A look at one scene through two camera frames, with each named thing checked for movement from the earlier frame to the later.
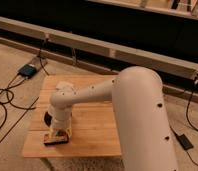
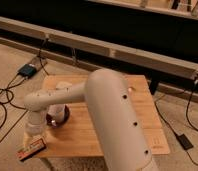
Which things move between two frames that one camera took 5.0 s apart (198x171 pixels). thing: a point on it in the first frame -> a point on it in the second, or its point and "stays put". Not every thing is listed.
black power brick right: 185,143 stays put
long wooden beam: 128,57 stays put
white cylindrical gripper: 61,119 -> 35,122
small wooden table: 93,131 stays put
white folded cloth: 65,86 stays put
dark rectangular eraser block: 61,137 -> 37,146
